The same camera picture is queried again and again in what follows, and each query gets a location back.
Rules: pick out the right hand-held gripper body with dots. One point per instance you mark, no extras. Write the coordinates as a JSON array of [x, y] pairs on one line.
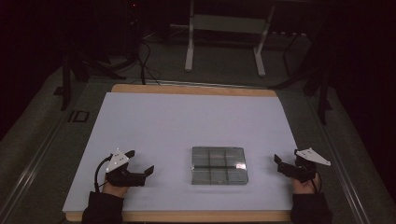
[[306, 166]]

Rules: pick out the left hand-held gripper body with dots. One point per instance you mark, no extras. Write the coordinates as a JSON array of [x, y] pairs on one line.
[[120, 169]]

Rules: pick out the clear plastic compartment box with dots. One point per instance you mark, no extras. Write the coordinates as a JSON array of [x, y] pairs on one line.
[[219, 165]]

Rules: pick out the person's right hand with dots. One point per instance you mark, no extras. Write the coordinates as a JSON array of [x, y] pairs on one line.
[[305, 186]]

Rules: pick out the person's left hand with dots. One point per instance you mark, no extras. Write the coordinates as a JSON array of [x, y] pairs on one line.
[[113, 189]]

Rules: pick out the white table sheet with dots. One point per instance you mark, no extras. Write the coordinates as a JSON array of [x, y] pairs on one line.
[[186, 124]]

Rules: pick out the white metal stand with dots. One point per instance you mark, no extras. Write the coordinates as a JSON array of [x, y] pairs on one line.
[[230, 23]]

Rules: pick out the metal floor rail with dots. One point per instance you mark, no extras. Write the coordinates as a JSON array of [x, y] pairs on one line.
[[28, 174], [345, 168]]

